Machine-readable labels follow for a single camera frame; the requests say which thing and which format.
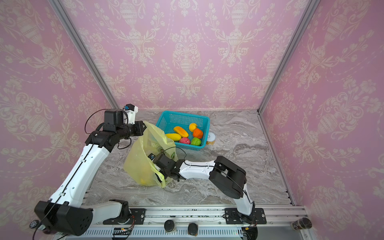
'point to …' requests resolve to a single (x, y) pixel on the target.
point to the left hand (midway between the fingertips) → (147, 125)
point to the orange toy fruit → (197, 133)
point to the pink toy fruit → (185, 140)
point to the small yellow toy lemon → (192, 126)
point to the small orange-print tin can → (211, 138)
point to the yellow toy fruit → (174, 137)
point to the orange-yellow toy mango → (181, 131)
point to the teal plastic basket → (167, 120)
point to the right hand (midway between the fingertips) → (157, 170)
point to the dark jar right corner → (304, 222)
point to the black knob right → (192, 228)
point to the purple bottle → (35, 223)
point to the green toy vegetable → (196, 141)
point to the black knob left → (169, 225)
